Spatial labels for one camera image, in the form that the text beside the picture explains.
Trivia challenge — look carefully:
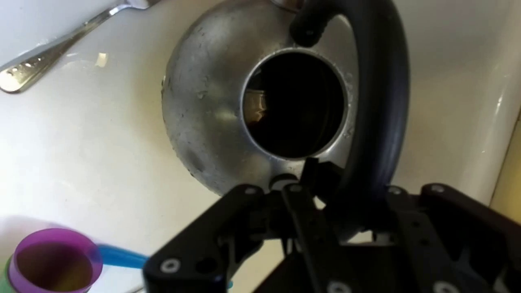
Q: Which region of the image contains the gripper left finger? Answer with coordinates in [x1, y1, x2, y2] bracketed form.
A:
[142, 158, 355, 293]

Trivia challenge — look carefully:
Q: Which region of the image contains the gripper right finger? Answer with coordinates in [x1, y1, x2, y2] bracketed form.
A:
[384, 183, 521, 293]

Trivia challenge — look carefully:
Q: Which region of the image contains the white sink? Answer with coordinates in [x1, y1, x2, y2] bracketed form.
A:
[0, 0, 521, 293]

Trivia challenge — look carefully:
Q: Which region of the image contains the silver metal spoon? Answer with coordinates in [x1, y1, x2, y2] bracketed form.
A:
[0, 0, 160, 94]

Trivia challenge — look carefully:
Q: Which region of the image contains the purple cup with blue handle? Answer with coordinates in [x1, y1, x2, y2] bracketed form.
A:
[0, 228, 233, 293]

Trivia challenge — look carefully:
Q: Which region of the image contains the silver metal kettle black handle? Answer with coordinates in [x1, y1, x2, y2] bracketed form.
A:
[161, 0, 410, 241]

